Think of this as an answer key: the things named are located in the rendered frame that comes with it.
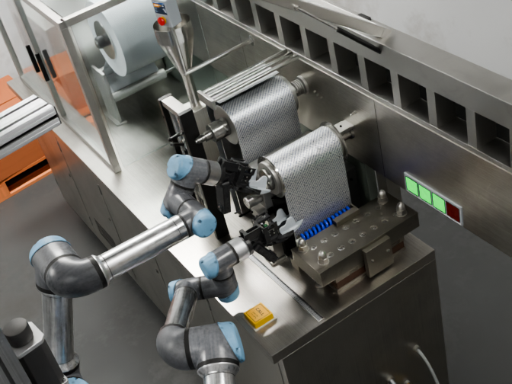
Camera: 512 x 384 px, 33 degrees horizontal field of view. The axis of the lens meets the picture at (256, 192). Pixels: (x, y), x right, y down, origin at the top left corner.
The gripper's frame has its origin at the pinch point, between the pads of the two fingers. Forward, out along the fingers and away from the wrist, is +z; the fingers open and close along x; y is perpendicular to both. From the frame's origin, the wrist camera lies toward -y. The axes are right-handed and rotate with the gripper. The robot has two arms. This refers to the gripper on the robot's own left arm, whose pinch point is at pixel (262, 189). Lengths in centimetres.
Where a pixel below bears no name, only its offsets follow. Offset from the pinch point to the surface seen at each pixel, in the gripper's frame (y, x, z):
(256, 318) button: -37.2, -15.9, 4.4
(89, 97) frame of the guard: -8, 98, -16
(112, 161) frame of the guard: -33, 98, 4
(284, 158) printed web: 11.5, -0.8, 2.9
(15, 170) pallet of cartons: -106, 266, 43
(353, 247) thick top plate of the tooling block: -6.0, -22.4, 25.2
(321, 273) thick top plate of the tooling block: -15.5, -24.3, 14.3
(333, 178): 9.6, -4.6, 22.4
